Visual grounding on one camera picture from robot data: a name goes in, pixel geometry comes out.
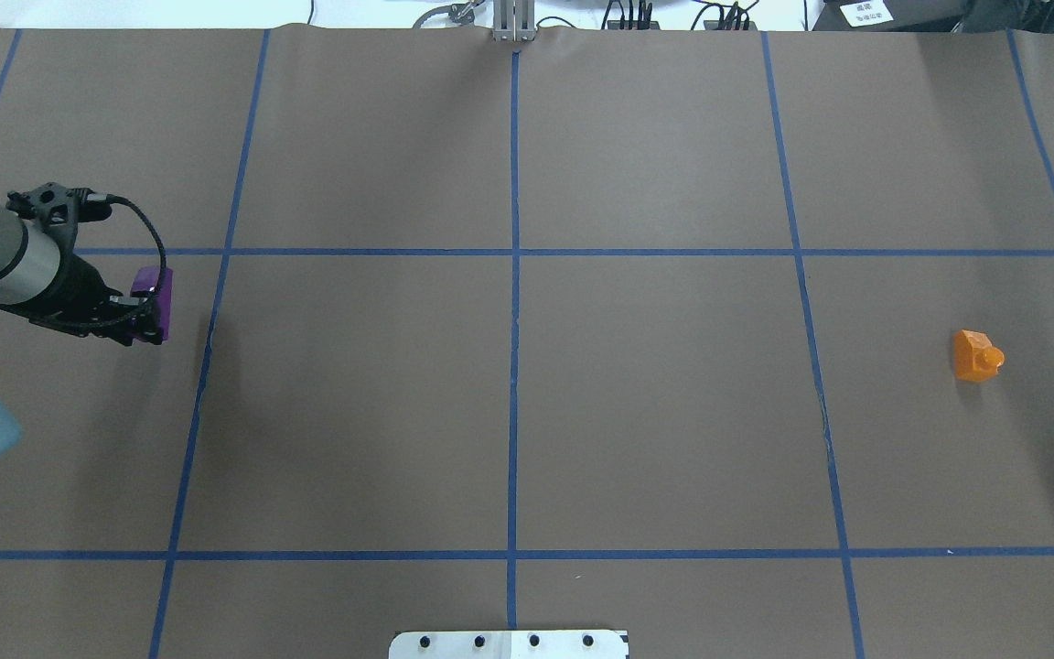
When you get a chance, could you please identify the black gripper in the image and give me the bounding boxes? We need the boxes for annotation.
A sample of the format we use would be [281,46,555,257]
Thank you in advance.
[30,254,164,347]

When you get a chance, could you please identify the purple trapezoid block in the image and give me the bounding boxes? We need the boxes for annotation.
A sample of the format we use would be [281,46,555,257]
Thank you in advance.
[129,266,173,345]

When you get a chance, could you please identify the orange trapezoid block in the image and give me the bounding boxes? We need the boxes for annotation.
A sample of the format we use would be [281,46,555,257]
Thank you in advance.
[951,329,1006,384]

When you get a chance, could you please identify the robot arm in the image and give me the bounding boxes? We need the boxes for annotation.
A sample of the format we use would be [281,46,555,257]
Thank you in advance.
[0,182,173,456]

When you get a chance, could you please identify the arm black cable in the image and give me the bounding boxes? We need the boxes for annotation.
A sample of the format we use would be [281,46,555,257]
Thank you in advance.
[0,194,169,332]

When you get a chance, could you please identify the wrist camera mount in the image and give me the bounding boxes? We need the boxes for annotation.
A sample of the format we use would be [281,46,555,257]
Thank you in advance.
[5,182,114,252]

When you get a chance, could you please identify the aluminium frame post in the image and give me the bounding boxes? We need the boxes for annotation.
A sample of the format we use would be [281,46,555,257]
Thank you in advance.
[489,0,538,42]

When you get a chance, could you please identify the white camera pillar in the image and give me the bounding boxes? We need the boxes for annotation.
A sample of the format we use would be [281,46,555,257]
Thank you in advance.
[388,629,630,658]

